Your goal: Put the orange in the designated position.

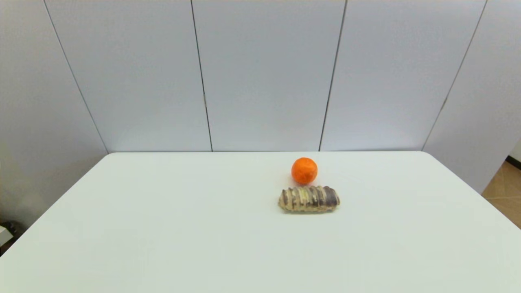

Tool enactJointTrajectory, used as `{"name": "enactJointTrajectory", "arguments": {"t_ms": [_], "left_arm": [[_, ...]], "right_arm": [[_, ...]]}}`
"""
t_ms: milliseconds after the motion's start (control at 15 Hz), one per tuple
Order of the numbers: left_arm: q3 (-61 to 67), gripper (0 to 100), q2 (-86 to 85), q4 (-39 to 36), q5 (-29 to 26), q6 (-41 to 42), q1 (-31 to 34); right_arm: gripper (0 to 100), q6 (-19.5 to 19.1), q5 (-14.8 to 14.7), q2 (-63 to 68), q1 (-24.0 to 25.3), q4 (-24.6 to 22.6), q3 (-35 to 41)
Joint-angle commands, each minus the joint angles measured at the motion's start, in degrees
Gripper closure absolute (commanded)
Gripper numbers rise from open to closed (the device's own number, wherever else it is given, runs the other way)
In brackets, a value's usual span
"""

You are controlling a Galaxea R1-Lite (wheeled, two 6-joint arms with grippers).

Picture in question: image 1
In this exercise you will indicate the orange mandarin fruit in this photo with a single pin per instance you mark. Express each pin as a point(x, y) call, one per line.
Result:
point(304, 171)

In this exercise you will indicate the brown striped bread roll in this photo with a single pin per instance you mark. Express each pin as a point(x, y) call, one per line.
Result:
point(309, 199)

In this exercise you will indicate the grey floor equipment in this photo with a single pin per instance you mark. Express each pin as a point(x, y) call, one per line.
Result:
point(8, 232)

